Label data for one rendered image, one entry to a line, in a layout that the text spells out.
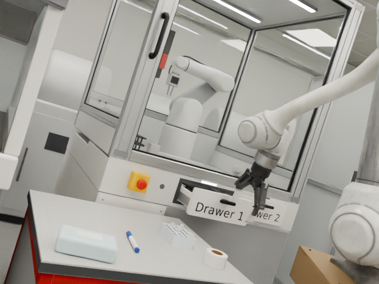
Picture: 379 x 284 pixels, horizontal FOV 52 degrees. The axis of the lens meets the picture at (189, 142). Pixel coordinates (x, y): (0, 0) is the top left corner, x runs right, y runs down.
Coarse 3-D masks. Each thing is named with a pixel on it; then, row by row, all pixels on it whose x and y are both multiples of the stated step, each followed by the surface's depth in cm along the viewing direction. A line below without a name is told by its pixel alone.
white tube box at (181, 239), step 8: (168, 224) 137; (160, 232) 136; (168, 232) 130; (176, 232) 130; (184, 232) 134; (168, 240) 128; (176, 240) 126; (184, 240) 127; (192, 240) 128; (192, 248) 129
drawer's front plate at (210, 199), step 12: (192, 192) 153; (204, 192) 154; (216, 192) 157; (192, 204) 152; (204, 204) 154; (216, 204) 157; (240, 204) 162; (252, 204) 165; (204, 216) 155; (216, 216) 158; (228, 216) 160
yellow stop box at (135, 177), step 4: (132, 172) 154; (136, 172) 154; (132, 176) 153; (136, 176) 152; (140, 176) 153; (144, 176) 153; (148, 176) 154; (132, 180) 152; (136, 180) 152; (148, 180) 154; (128, 184) 154; (132, 184) 152; (136, 184) 153; (128, 188) 154; (132, 188) 152; (136, 188) 153; (140, 192) 154; (144, 192) 155
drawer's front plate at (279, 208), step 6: (246, 198) 180; (252, 198) 181; (270, 204) 186; (276, 204) 188; (282, 204) 189; (264, 210) 185; (270, 210) 187; (276, 210) 188; (282, 210) 190; (258, 216) 184; (264, 216) 186; (270, 216) 187; (276, 216) 189; (282, 216) 191; (264, 222) 186; (270, 222) 188; (276, 222) 190
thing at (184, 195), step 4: (180, 188) 167; (184, 188) 164; (180, 192) 165; (184, 192) 163; (188, 192) 160; (180, 196) 164; (184, 196) 161; (188, 196) 159; (180, 200) 163; (184, 200) 160; (188, 200) 157; (184, 204) 159
